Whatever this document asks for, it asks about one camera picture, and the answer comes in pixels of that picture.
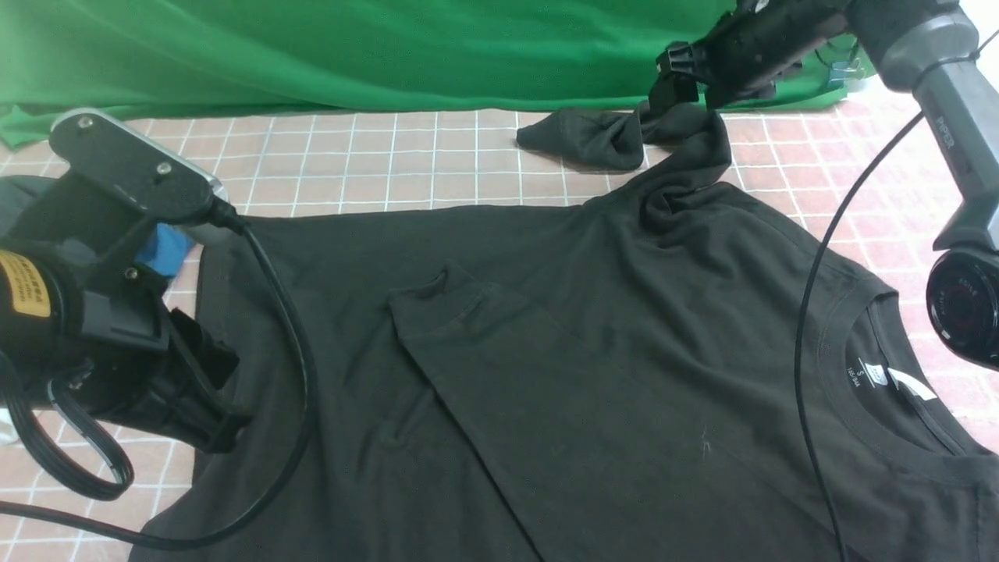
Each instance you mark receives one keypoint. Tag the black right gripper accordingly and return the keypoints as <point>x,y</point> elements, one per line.
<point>744,54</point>

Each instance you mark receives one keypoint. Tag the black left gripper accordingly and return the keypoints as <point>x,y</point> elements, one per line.
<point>76,306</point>

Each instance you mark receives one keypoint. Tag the dark gray long-sleeved shirt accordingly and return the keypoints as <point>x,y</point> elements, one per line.
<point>605,382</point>

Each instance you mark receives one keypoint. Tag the gray right robot arm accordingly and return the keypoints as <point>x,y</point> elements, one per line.
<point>928,49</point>

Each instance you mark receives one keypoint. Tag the blue shirt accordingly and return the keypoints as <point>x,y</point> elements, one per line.
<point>166,251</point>

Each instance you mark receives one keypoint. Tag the blue binder clip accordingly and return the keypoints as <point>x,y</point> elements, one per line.
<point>840,74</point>

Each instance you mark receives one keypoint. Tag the white folded cloth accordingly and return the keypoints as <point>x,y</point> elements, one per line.
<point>8,432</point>

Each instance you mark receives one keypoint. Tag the green backdrop cloth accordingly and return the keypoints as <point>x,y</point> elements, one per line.
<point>193,59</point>

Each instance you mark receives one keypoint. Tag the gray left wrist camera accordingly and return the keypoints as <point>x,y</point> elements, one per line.
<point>147,176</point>

